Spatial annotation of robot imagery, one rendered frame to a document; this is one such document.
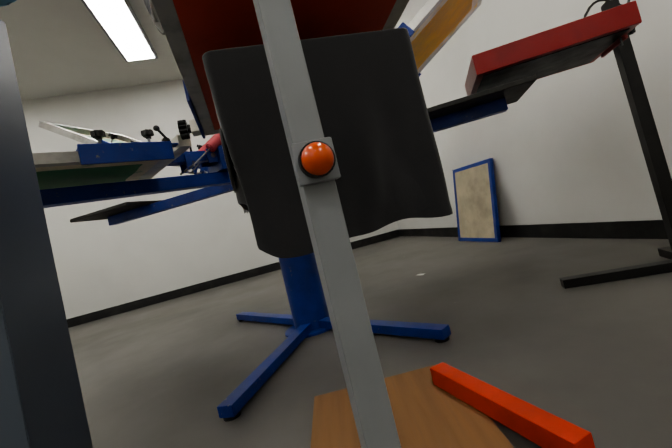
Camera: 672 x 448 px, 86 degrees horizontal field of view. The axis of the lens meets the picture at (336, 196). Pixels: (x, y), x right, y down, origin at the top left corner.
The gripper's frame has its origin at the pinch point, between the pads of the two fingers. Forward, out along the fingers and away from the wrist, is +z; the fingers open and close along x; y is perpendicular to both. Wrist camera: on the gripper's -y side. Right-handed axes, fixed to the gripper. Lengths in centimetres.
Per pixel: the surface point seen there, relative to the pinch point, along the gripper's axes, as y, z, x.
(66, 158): -47, 6, -45
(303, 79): 38, 38, 17
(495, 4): -135, -97, 227
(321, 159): 41, 49, 15
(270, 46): 39, 33, 14
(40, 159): -44, 6, -50
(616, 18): -20, 0, 158
